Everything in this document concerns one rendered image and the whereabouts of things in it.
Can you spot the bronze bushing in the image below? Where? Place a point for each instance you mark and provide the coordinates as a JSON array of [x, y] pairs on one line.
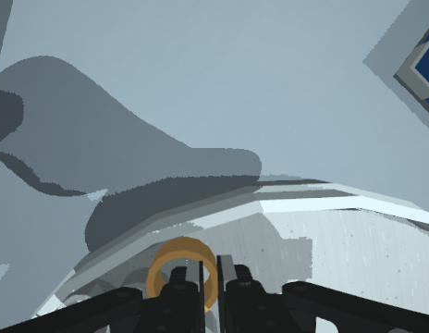
[[190, 248]]

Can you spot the grey metal bushing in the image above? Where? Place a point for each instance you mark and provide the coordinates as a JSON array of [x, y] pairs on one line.
[[210, 323], [95, 287], [137, 278]]

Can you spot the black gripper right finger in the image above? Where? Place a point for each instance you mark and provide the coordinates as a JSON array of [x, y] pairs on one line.
[[261, 312]]

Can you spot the blue open crate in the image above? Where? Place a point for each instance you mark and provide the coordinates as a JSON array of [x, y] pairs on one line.
[[415, 70]]

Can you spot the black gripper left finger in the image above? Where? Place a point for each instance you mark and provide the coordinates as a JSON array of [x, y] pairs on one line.
[[178, 308]]

